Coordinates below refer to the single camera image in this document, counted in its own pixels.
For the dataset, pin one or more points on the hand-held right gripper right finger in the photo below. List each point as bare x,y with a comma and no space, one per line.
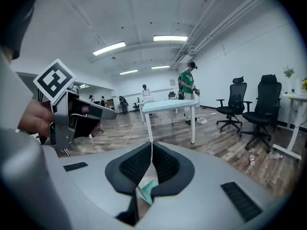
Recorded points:
204,195

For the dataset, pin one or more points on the wall notice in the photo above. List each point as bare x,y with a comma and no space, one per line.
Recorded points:
172,82

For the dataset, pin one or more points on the green dustpan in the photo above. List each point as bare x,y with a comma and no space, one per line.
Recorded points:
151,188

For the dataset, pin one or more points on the white ceiling pipes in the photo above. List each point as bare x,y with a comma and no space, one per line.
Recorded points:
227,22

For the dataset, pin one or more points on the white standing desk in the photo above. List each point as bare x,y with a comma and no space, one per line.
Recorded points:
297,97

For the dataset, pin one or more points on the small white power strip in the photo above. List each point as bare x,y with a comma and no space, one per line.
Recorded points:
213,113

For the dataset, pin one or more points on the red label bottle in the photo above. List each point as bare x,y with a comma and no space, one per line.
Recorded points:
251,159

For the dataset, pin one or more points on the person's left hand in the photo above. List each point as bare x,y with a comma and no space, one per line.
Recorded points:
36,116

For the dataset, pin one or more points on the small black office chair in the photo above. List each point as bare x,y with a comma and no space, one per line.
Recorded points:
136,104
172,95

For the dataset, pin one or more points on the ceiling strip light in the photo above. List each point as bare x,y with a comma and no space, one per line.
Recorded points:
170,38
160,67
128,72
109,48

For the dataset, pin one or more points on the person's black t-shirt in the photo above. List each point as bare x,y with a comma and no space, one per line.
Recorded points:
14,13

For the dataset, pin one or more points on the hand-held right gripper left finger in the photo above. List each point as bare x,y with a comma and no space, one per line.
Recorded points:
84,188

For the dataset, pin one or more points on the sunflower bouquet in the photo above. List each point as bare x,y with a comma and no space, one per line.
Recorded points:
304,84

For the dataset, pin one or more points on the clear plastic bottle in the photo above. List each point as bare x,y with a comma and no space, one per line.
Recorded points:
274,156

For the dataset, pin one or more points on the white box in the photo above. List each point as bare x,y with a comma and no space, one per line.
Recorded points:
148,98

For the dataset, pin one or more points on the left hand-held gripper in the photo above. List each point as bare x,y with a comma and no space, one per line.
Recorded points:
55,80

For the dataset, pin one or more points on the light blue top table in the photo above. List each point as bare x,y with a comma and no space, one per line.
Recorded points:
168,104

